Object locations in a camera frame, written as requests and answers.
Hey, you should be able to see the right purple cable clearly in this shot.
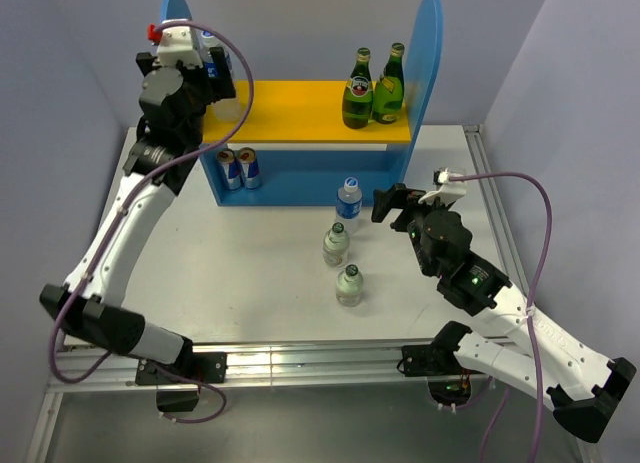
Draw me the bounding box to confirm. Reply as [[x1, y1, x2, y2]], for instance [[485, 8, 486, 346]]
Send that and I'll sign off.
[[447, 171, 556, 463]]

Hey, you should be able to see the purple cable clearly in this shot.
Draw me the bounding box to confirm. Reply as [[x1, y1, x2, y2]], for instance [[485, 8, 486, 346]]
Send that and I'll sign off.
[[49, 20, 256, 424], [447, 171, 556, 463]]

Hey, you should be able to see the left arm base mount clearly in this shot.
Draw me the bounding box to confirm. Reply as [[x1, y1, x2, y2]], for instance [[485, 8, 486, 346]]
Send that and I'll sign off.
[[134, 352, 228, 424]]

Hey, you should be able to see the clear glass bottle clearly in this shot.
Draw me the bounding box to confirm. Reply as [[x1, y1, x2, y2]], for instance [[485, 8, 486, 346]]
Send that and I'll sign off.
[[335, 264, 364, 307], [322, 222, 350, 267]]

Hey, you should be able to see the front clear glass bottle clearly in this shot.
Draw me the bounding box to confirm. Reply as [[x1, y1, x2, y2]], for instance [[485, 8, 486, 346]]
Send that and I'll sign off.
[[335, 264, 364, 307]]

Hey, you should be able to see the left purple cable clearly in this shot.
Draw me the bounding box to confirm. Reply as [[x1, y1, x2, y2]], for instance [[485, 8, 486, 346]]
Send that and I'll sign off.
[[49, 20, 256, 424]]

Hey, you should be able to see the green Perrier bottle red label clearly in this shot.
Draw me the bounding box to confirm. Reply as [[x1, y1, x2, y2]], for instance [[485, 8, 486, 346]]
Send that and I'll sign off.
[[342, 47, 373, 129]]

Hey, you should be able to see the rear clear glass bottle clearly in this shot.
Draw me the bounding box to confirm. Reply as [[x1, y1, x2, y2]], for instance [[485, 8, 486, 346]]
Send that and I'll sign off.
[[322, 222, 350, 267]]

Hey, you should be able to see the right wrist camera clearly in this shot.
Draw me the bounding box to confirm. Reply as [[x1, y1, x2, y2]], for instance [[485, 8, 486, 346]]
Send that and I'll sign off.
[[418, 167, 467, 209]]

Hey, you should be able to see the left Red Bull can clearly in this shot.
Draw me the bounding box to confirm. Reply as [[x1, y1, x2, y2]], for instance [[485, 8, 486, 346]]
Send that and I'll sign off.
[[216, 149, 242, 191]]

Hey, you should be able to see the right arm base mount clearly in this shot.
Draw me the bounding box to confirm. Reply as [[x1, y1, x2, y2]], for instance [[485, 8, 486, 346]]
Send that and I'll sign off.
[[396, 344, 494, 414]]

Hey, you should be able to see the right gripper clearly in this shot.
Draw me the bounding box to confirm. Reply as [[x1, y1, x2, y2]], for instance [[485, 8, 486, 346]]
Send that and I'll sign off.
[[372, 182, 454, 275]]

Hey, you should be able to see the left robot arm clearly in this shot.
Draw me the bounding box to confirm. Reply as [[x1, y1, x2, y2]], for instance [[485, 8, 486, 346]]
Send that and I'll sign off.
[[39, 53, 224, 382]]

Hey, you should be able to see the right Red Bull can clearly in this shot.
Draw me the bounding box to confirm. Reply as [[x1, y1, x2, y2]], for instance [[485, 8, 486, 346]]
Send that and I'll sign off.
[[236, 147, 261, 190]]

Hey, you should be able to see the Pocari Sweat bottle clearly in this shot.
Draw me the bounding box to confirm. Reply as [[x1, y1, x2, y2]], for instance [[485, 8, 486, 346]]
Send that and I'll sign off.
[[200, 31, 242, 122], [335, 177, 363, 235]]

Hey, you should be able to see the blue and yellow shelf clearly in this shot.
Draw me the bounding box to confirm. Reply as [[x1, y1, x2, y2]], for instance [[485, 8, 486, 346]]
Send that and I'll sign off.
[[160, 0, 446, 208]]

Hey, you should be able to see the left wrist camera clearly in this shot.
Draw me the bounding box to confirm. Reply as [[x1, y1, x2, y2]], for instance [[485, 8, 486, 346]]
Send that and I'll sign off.
[[147, 19, 203, 69]]

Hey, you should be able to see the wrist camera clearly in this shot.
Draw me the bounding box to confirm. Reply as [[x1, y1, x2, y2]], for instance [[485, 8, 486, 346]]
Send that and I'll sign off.
[[418, 167, 467, 209], [147, 19, 203, 69]]

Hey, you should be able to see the aluminium mounting rail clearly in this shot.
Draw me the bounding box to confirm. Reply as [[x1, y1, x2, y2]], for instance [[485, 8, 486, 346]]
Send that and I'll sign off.
[[46, 338, 432, 393]]

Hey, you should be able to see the red bull can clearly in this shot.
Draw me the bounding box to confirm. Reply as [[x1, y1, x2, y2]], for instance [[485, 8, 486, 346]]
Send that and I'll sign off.
[[236, 147, 261, 190], [216, 149, 242, 191]]

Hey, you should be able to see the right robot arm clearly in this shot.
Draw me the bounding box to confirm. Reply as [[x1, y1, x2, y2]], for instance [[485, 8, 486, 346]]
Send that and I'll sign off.
[[371, 183, 636, 443]]

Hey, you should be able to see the green Perrier lemon bottle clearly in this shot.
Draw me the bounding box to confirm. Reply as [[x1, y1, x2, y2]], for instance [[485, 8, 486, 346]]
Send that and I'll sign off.
[[372, 42, 405, 124]]

